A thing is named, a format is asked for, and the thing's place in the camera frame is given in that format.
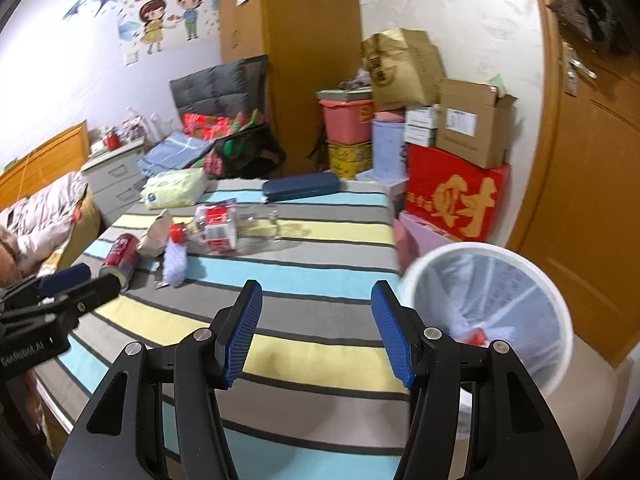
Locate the pink plastic storage box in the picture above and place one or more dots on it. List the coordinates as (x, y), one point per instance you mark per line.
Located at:
(347, 122)

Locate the translucent bin liner bag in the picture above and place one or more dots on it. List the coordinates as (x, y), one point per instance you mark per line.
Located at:
(500, 300)

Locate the white small box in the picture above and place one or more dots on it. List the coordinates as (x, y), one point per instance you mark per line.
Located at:
(421, 136)
(422, 116)

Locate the red drink can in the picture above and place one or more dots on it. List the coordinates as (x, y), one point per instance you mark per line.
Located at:
(120, 255)

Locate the black bag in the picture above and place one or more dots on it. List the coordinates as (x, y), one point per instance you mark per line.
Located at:
(255, 152)

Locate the green tissue pack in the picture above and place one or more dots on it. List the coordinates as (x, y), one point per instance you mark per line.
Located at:
(172, 187)

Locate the grey padded chair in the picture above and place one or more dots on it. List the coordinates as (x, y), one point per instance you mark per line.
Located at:
(215, 85)

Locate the white wall switch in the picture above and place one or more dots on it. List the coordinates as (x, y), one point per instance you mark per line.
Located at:
(130, 58)

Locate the yellow bed sheet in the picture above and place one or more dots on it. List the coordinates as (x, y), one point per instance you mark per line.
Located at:
(85, 230)

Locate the wooden door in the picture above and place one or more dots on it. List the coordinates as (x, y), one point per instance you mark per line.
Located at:
(590, 185)

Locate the wooden wardrobe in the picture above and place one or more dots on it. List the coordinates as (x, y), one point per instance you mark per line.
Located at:
(310, 60)

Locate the light blue cylinder box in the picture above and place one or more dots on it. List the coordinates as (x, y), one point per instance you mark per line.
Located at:
(387, 150)

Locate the brown fleece cloth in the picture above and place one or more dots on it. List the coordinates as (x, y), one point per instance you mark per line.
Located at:
(7, 252)

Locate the flat patterned box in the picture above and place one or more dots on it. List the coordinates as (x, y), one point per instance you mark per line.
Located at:
(345, 94)

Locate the wooden bed headboard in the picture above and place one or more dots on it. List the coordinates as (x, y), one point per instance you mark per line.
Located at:
(50, 160)

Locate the white plastic bin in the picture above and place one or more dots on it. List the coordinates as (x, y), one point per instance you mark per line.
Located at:
(407, 277)

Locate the yellow patterned box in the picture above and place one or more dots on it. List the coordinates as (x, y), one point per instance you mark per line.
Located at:
(350, 160)

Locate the open cardboard box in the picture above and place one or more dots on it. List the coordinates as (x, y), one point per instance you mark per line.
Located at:
(470, 125)

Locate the cartoon couple wall sticker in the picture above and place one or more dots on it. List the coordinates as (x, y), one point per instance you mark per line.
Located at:
(150, 25)

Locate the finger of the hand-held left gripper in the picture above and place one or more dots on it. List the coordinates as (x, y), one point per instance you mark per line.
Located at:
(100, 290)
(65, 277)

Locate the red plaid bag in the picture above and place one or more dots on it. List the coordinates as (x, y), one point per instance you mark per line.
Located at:
(205, 125)

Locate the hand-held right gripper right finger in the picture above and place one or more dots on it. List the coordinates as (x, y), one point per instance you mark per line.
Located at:
(395, 340)

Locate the grey drawer cabinet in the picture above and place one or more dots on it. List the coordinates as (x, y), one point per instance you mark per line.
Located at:
(112, 180)

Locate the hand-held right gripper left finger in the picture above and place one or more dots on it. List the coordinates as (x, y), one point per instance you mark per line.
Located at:
(240, 330)

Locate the pink gift box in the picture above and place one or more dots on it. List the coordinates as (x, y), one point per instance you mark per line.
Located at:
(415, 240)

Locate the floral quilt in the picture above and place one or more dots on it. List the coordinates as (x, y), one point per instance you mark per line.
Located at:
(45, 210)

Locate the clear plastic bottle red label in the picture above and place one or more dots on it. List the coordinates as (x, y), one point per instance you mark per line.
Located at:
(220, 230)

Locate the blue plaid folded cloth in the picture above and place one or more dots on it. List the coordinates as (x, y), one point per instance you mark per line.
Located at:
(170, 152)

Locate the striped tablecloth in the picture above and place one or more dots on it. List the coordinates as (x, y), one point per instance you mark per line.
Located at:
(300, 285)

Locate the red gift box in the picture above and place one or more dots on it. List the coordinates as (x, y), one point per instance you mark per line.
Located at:
(460, 195)

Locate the small red bottle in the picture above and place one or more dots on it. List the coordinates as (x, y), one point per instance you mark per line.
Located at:
(113, 141)

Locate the gold paper bag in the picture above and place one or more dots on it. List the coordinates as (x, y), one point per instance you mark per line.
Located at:
(400, 70)

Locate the brown patterned handbag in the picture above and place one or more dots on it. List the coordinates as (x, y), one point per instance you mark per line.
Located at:
(570, 0)

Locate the beige paper bag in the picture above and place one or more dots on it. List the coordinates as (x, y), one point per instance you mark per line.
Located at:
(155, 235)

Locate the dark blue glasses case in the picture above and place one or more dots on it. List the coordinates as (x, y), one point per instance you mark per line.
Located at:
(300, 186)

